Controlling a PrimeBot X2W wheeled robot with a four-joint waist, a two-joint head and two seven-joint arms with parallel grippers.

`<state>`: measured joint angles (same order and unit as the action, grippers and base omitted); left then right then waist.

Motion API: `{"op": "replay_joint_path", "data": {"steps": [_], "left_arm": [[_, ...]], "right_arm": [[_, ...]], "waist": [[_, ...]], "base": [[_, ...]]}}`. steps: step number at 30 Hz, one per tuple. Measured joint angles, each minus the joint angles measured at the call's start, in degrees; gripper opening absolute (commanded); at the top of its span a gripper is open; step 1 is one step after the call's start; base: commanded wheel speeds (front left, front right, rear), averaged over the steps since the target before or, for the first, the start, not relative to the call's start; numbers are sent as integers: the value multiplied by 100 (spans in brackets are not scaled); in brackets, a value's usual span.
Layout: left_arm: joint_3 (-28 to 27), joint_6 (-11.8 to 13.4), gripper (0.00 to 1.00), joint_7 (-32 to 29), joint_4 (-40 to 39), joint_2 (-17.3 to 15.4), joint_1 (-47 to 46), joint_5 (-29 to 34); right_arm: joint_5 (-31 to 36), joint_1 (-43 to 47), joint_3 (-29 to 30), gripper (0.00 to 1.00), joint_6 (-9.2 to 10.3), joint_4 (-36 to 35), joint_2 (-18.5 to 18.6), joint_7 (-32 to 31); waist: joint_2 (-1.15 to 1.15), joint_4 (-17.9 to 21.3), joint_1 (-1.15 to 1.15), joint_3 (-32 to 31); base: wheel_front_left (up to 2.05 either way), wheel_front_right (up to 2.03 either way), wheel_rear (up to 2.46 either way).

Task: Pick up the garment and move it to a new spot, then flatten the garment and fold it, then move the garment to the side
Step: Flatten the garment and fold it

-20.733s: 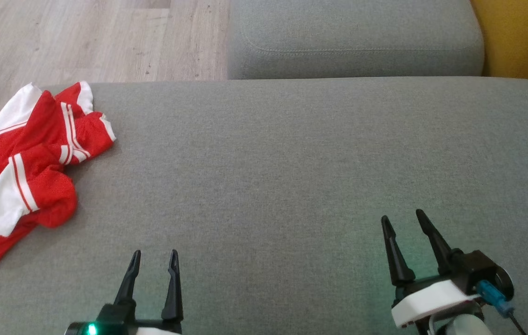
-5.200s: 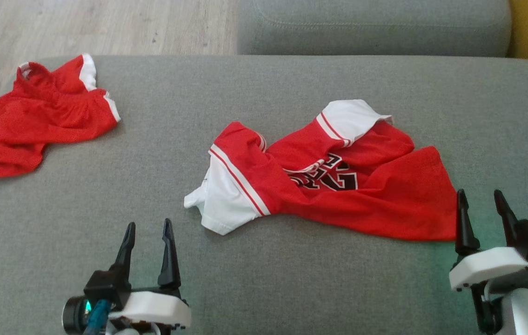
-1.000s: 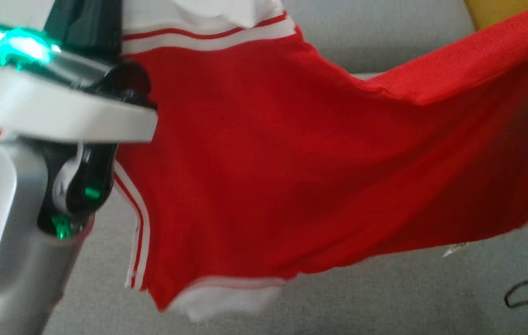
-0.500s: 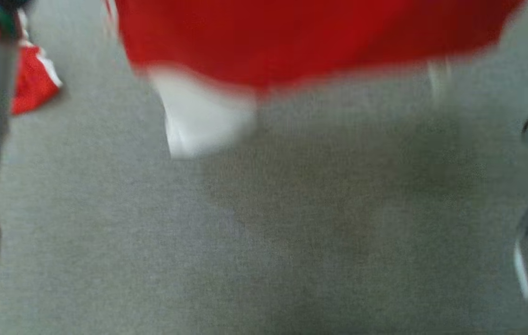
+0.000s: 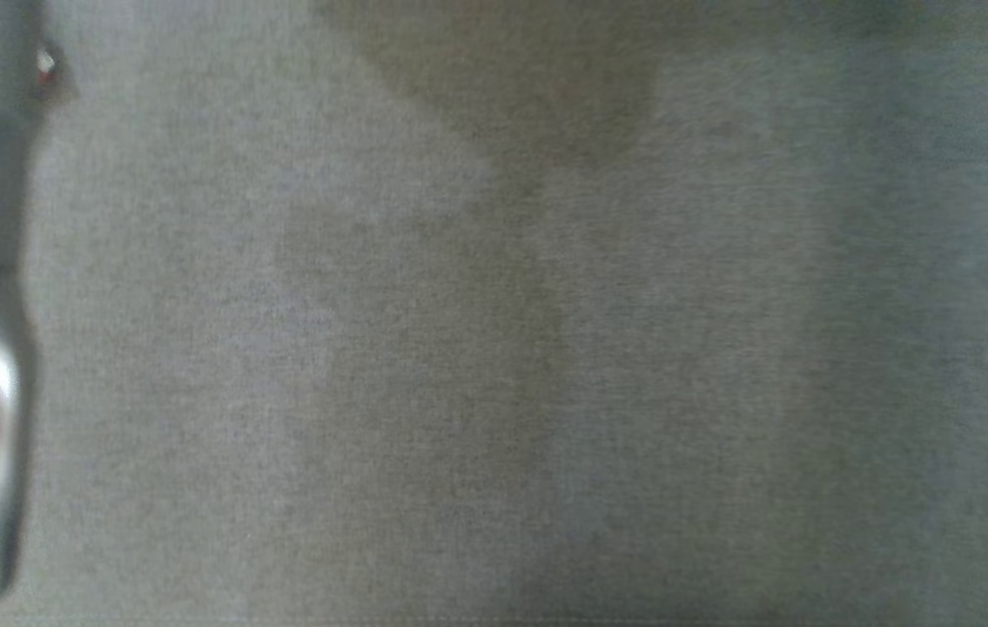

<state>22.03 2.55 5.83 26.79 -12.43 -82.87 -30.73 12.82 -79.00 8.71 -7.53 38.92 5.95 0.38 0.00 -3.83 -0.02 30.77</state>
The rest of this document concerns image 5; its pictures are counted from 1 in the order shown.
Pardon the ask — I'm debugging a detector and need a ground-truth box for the large grey sofa seat cushion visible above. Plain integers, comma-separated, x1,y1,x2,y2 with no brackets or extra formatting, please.
0,0,988,627

